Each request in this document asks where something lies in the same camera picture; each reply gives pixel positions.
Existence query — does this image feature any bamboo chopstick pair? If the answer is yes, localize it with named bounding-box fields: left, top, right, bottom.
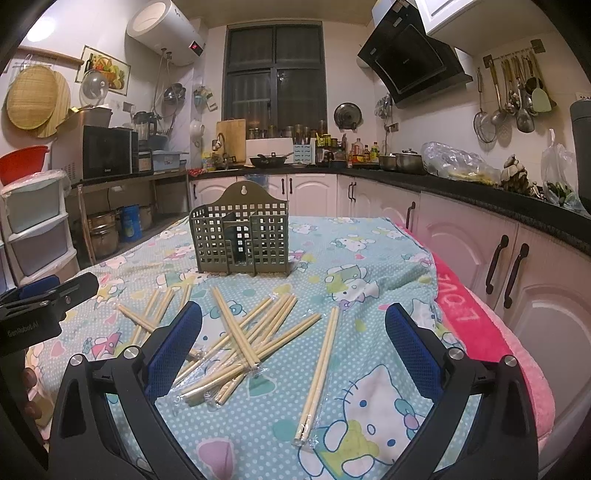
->
left=214, top=295, right=297, bottom=406
left=294, top=307, right=339, bottom=447
left=178, top=313, right=323, bottom=407
left=172, top=298, right=273, bottom=387
left=211, top=287, right=260, bottom=370
left=130, top=284, right=192, bottom=346
left=116, top=305, right=202, bottom=360

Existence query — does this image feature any dark kitchen window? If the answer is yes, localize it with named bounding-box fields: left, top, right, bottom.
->
left=221, top=22, right=328, bottom=133

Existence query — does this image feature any person's left hand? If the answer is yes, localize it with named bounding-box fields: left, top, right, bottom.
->
left=22, top=367, right=43, bottom=421

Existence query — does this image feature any white plastic drawer unit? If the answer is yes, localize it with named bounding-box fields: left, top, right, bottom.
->
left=1, top=170, right=79, bottom=286

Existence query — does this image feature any pink LOVE blanket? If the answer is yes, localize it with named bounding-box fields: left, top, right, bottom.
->
left=409, top=245, right=556, bottom=446

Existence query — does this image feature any steel stockpot on shelf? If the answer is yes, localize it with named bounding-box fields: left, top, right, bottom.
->
left=87, top=211, right=119, bottom=259

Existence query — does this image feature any blue canister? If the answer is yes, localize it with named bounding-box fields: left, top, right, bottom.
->
left=121, top=204, right=142, bottom=242

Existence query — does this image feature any red plastic basin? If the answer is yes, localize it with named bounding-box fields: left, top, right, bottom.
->
left=0, top=145, right=49, bottom=186

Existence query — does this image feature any black microwave oven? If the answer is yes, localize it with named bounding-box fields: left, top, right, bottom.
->
left=50, top=125, right=138, bottom=183

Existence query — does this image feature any wooden shelf rack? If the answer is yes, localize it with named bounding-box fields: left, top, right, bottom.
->
left=66, top=170, right=190, bottom=268

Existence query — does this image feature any Hello Kitty blue tablecloth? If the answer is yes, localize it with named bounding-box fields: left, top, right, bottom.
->
left=26, top=217, right=436, bottom=479

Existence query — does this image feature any round bamboo tray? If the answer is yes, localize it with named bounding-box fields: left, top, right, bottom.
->
left=5, top=65, right=58, bottom=130

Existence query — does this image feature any blender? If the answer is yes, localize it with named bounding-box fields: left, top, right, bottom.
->
left=132, top=111, right=157, bottom=151

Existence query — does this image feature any green plastic utensil holder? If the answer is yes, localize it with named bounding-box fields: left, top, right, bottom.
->
left=188, top=180, right=290, bottom=276

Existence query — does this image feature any glass pot lid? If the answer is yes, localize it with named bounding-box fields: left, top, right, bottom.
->
left=79, top=70, right=108, bottom=107

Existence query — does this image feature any ginger root pile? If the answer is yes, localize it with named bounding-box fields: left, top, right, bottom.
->
left=501, top=155, right=530, bottom=195

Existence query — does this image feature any framed fruit picture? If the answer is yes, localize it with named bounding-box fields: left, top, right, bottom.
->
left=75, top=45, right=131, bottom=96

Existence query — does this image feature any wooden cutting board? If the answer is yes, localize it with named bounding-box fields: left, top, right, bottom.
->
left=216, top=119, right=246, bottom=164

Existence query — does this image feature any white plastic bag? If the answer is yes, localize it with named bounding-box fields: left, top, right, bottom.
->
left=541, top=129, right=590, bottom=217

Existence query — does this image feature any clear plastic bag of food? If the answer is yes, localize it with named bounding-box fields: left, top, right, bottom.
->
left=421, top=142, right=501, bottom=186

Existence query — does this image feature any black wok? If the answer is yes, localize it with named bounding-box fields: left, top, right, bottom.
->
left=250, top=152, right=294, bottom=169

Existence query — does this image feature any stainless steel pot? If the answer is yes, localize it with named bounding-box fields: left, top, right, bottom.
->
left=396, top=149, right=426, bottom=175

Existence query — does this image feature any hanging steel ladle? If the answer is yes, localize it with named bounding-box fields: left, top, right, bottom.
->
left=512, top=56, right=535, bottom=133

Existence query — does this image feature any blue knife block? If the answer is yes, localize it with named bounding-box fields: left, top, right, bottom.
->
left=294, top=143, right=315, bottom=165

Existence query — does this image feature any white electric water heater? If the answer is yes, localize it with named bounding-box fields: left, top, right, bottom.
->
left=126, top=0, right=205, bottom=67

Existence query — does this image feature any light green spatula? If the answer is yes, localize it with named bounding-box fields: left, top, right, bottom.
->
left=530, top=53, right=552, bottom=113

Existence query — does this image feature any hanging dark pot lid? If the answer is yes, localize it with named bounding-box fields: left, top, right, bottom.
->
left=334, top=102, right=363, bottom=131

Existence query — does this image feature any black range hood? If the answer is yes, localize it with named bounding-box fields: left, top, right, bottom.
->
left=358, top=1, right=473, bottom=109

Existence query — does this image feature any white upper cabinet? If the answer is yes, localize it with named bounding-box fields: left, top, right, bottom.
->
left=414, top=0, right=555, bottom=56

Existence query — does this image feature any hanging wire strainer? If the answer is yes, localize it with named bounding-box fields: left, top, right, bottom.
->
left=473, top=68, right=497, bottom=144

